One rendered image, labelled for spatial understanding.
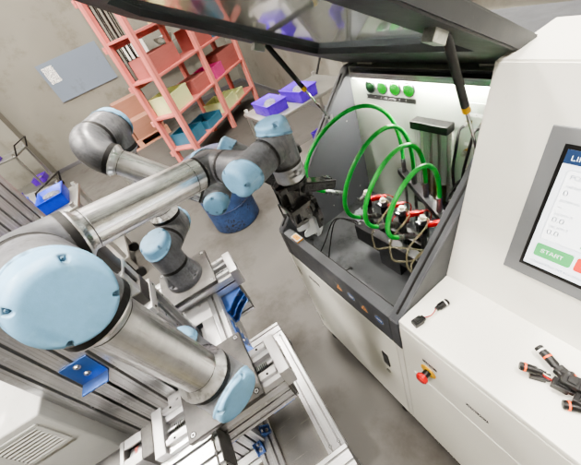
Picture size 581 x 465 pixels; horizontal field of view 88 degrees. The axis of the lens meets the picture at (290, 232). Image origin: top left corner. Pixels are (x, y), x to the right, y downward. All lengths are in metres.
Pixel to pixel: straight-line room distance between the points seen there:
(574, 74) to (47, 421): 1.37
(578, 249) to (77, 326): 0.89
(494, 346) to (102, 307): 0.86
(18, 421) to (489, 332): 1.21
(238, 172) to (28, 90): 8.01
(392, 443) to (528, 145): 1.48
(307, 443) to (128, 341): 1.31
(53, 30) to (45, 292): 7.98
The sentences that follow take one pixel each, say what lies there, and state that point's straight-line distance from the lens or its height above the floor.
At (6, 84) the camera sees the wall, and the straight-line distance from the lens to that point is 8.57.
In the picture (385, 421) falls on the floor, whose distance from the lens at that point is 1.90.
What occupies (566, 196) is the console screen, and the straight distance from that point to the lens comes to 0.81.
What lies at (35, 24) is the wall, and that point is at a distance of 8.37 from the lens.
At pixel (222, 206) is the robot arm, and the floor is 1.36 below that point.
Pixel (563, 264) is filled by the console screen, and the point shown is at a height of 1.18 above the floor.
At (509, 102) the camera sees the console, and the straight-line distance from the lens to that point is 0.81.
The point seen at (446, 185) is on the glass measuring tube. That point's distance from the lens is 1.30.
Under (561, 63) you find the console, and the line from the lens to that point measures 0.77.
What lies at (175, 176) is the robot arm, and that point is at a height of 1.59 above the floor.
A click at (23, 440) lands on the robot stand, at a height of 1.18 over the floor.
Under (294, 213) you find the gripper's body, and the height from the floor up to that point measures 1.38.
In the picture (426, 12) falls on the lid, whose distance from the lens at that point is 0.59.
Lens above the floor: 1.83
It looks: 40 degrees down
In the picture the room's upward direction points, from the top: 24 degrees counter-clockwise
